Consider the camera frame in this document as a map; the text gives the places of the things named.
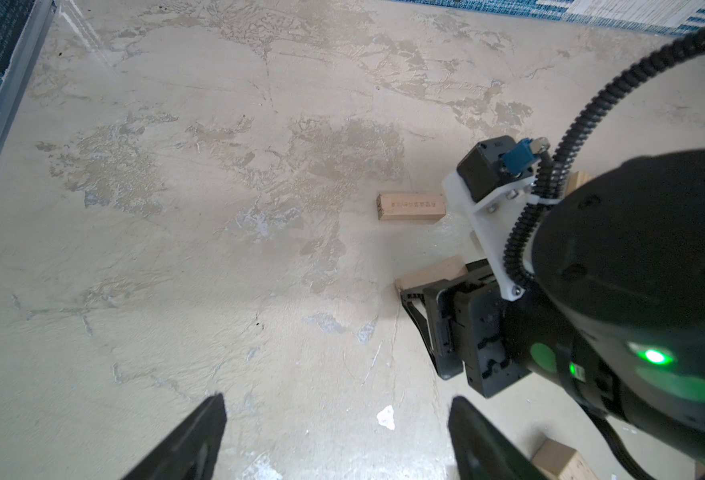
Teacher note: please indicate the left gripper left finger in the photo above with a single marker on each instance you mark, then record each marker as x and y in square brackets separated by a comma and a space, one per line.
[190, 451]

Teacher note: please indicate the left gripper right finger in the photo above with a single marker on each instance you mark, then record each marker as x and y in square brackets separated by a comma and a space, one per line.
[481, 450]

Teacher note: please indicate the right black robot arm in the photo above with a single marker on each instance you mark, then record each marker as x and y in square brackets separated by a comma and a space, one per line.
[616, 314]

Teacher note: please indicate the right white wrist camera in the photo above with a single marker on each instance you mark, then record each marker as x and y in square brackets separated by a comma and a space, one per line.
[491, 186]

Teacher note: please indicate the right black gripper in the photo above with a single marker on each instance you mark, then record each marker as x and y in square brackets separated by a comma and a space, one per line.
[460, 322]

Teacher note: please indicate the light wood block far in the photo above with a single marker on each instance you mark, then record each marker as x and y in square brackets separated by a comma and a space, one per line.
[576, 180]

